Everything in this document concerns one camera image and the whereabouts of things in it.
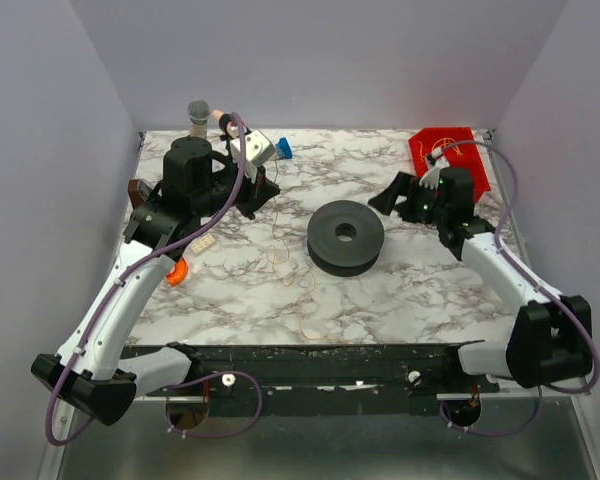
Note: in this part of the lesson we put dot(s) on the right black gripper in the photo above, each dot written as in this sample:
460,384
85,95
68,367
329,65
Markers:
408,201

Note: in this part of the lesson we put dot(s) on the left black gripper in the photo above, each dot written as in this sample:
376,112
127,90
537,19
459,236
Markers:
253,192

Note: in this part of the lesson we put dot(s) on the black cable spool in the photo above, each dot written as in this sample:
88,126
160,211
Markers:
344,238

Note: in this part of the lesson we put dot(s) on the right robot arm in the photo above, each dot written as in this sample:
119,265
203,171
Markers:
547,341

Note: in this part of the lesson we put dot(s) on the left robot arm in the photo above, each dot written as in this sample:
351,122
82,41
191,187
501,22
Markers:
198,186

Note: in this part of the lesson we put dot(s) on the blue and white block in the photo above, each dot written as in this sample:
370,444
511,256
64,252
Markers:
283,149

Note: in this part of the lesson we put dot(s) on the white toy brick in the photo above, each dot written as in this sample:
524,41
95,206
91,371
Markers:
202,244

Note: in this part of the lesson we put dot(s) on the pink wooden microphone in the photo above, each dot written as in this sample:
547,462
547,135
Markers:
225,123

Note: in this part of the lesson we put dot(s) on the red plastic bin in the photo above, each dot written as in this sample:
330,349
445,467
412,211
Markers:
465,155

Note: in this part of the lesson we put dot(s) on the grey mesh microphone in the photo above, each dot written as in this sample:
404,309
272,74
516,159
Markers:
199,113

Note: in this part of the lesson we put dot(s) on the orange curved track piece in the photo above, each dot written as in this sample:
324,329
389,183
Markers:
179,273

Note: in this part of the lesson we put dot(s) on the brown wooden metronome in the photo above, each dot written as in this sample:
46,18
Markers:
139,193

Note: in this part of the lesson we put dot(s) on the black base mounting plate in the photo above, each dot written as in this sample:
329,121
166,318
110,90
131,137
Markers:
330,380

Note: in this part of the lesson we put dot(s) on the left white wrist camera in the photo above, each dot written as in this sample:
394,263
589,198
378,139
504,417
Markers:
259,148

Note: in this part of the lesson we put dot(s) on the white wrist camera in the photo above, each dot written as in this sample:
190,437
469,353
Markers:
436,162
259,148

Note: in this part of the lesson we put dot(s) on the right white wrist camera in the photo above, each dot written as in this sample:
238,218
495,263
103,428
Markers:
436,162

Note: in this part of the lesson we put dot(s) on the aluminium frame rail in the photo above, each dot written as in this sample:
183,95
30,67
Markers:
555,390

